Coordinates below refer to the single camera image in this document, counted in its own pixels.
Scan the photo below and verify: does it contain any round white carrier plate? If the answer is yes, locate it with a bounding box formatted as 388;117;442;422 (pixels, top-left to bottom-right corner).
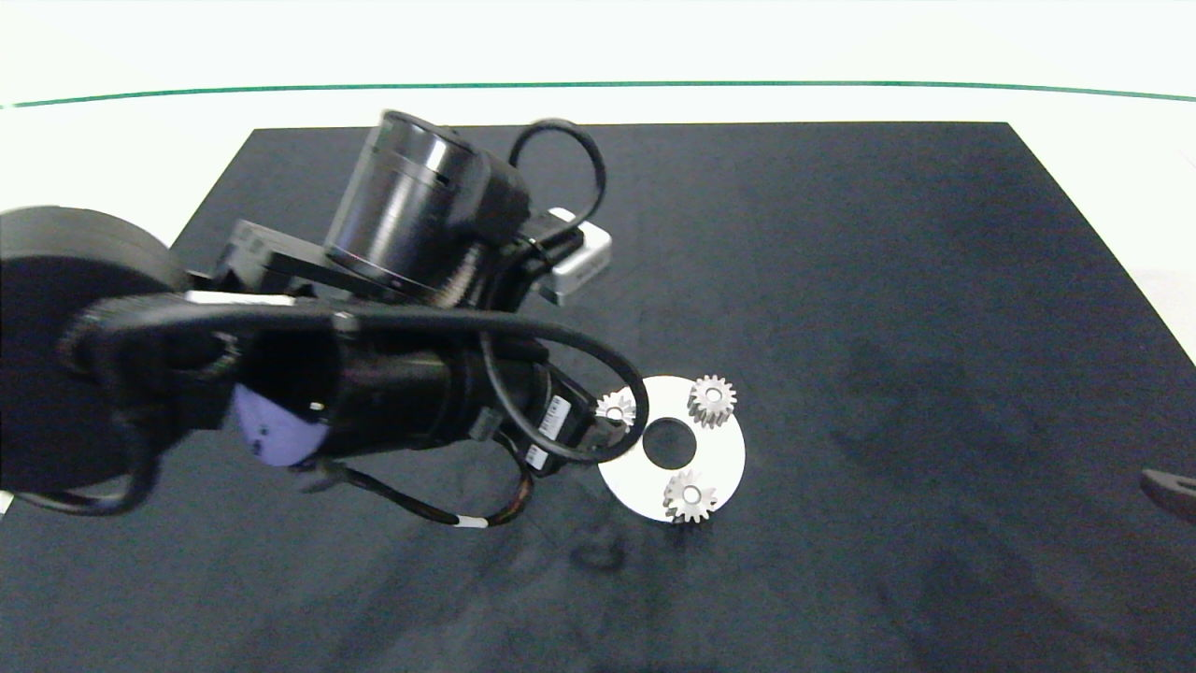
596;375;747;523

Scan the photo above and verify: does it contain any small steel planetary gear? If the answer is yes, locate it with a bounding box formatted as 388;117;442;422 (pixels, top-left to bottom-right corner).
595;390;638;429
687;374;739;430
662;470;719;524

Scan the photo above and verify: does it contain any dark rubber mat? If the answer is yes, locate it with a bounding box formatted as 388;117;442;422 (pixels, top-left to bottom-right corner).
0;122;1196;673

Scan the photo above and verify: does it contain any black camera cable loop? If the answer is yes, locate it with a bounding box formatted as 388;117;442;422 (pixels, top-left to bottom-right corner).
507;119;608;246

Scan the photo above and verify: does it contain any black cable with white tag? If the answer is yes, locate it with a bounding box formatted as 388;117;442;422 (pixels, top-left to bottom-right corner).
313;458;535;531

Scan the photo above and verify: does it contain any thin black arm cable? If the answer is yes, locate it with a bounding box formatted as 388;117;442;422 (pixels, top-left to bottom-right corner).
0;439;160;518

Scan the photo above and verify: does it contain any silver boxy wrist camera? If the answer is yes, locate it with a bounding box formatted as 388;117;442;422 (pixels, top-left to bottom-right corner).
537;208;614;308

